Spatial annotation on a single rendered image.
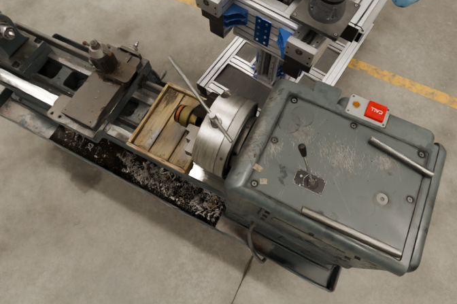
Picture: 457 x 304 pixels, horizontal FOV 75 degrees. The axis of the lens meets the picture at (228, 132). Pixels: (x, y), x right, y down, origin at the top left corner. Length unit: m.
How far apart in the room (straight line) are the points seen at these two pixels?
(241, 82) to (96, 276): 1.65
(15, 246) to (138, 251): 0.83
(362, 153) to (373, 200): 0.15
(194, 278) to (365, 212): 1.42
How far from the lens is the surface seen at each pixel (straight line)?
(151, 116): 1.45
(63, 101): 1.62
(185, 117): 1.15
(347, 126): 1.04
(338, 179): 0.97
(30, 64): 1.82
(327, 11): 1.36
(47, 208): 2.52
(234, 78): 2.30
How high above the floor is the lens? 2.14
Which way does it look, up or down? 67 degrees down
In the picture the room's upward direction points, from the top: 1 degrees counter-clockwise
